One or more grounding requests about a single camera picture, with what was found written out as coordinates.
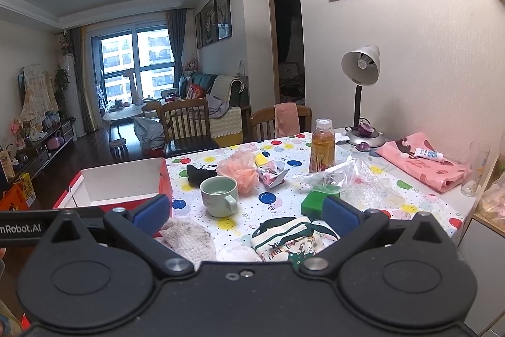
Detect clear bubble wrap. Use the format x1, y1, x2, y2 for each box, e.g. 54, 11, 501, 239
340, 159, 404, 211

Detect green sponge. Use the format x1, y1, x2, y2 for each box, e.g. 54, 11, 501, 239
300, 191, 340, 221

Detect clear plastic bag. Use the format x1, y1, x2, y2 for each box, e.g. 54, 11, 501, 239
294, 156, 360, 194

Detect white fuzzy cloth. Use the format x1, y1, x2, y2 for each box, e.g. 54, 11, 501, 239
160, 218, 217, 268

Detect white green printed pouch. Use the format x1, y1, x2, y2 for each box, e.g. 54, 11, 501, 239
251, 217, 340, 268

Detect panda print tissue pack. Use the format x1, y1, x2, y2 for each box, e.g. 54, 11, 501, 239
258, 161, 289, 189

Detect yellow cloth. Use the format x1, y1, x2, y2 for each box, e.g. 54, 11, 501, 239
254, 153, 268, 167

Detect pink mesh bath pouf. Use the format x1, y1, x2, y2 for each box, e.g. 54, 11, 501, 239
217, 150, 258, 196

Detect red white cardboard box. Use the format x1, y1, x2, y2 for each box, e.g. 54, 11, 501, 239
53, 156, 174, 239

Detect orange gift bag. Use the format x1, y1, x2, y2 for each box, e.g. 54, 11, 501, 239
0, 183, 29, 211

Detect orange drink bottle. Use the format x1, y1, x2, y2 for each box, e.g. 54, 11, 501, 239
309, 118, 336, 174

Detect small wooden stool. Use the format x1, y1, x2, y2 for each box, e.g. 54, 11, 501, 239
109, 139, 129, 159

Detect dark tv cabinet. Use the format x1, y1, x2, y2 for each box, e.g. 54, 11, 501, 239
1, 118, 74, 190

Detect pale green ceramic mug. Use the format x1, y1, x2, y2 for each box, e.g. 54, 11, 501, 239
200, 176, 239, 218

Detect pink folded garment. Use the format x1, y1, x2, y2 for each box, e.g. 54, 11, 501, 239
377, 133, 468, 193

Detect grey bundle on floor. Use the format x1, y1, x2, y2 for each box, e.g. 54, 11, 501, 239
134, 117, 165, 151

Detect balloon print tablecloth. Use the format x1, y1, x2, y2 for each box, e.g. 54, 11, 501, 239
157, 133, 476, 265

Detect small white tube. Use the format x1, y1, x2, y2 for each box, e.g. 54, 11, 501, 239
414, 148, 445, 162

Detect dark wooden dining chair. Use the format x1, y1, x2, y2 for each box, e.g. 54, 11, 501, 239
160, 98, 219, 158

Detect white coffee table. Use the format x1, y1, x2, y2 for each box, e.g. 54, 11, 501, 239
102, 102, 146, 140

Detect wooden chair with towel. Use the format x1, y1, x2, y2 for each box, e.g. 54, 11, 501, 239
249, 104, 312, 141

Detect pink towel on chair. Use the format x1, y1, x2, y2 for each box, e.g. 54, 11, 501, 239
274, 103, 300, 138

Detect clear drinking glass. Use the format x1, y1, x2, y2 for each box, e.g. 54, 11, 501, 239
460, 141, 490, 197

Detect green sofa with covers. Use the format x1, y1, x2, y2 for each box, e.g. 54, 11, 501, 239
178, 73, 247, 147

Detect white desk lamp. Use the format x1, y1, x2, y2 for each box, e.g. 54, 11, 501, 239
342, 44, 385, 149

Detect dark framed wall pictures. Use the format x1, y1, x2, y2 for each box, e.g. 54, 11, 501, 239
195, 0, 233, 49

